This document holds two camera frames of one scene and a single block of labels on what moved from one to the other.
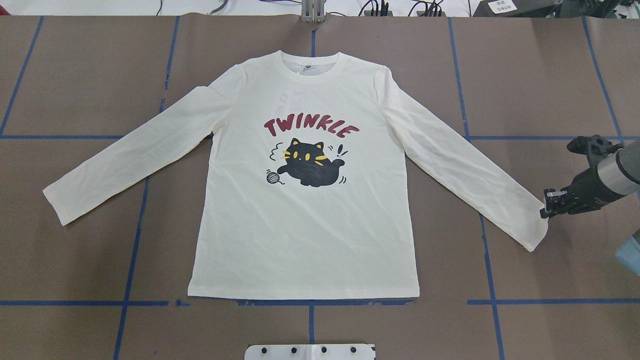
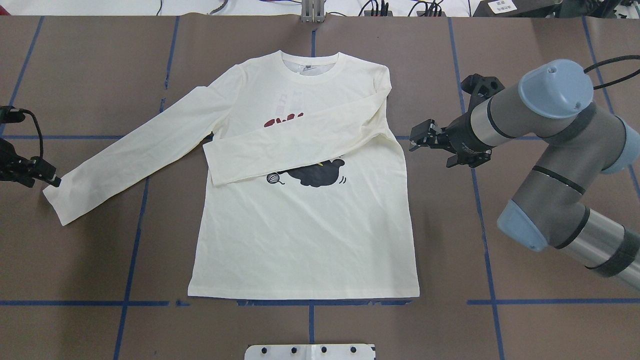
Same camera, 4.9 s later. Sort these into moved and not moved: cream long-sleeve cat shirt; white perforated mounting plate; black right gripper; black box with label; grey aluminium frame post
Moved: black right gripper; cream long-sleeve cat shirt
Not moved: white perforated mounting plate; grey aluminium frame post; black box with label
